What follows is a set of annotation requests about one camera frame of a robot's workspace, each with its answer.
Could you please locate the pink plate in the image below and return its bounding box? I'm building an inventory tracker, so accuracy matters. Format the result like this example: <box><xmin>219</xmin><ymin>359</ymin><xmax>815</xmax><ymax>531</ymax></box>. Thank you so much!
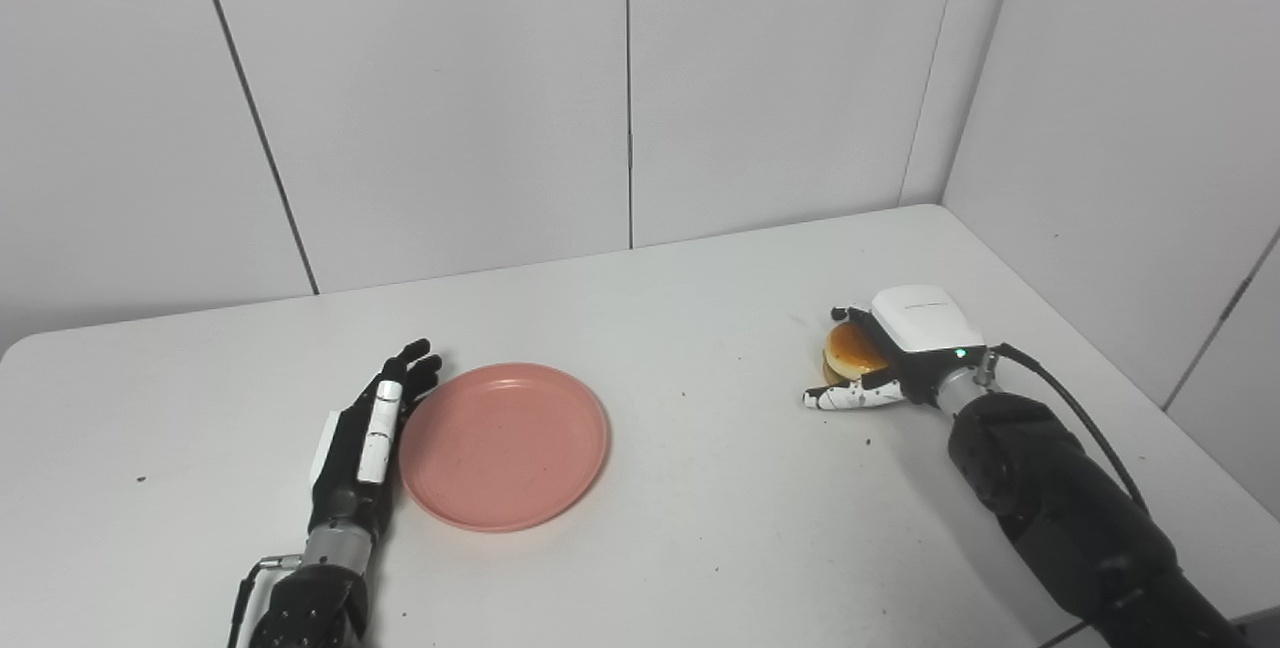
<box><xmin>399</xmin><ymin>362</ymin><xmax>610</xmax><ymax>533</ymax></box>

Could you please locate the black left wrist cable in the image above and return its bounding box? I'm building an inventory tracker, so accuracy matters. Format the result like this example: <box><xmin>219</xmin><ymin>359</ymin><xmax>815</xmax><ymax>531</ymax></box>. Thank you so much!
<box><xmin>226</xmin><ymin>555</ymin><xmax>304</xmax><ymax>648</ymax></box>

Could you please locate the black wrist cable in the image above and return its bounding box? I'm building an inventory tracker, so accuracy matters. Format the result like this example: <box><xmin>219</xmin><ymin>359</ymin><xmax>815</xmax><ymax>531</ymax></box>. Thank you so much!
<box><xmin>226</xmin><ymin>555</ymin><xmax>304</xmax><ymax>648</ymax></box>
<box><xmin>985</xmin><ymin>343</ymin><xmax>1151</xmax><ymax>514</ymax></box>

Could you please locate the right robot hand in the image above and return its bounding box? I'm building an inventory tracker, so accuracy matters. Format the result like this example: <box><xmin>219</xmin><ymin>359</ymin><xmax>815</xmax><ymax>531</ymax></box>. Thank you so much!
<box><xmin>803</xmin><ymin>285</ymin><xmax>988</xmax><ymax>412</ymax></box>

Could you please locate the toy hamburger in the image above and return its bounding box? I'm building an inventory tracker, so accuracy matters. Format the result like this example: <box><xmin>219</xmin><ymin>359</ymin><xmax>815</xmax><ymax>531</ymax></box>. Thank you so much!
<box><xmin>822</xmin><ymin>323</ymin><xmax>891</xmax><ymax>387</ymax></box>

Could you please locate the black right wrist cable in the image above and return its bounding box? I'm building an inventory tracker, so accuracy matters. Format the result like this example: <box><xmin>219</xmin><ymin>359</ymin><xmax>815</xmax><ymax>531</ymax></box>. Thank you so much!
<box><xmin>985</xmin><ymin>343</ymin><xmax>1151</xmax><ymax>514</ymax></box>

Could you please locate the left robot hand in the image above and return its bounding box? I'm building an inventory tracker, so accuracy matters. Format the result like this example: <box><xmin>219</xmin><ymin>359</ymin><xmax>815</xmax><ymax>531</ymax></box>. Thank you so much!
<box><xmin>308</xmin><ymin>339</ymin><xmax>443</xmax><ymax>541</ymax></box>

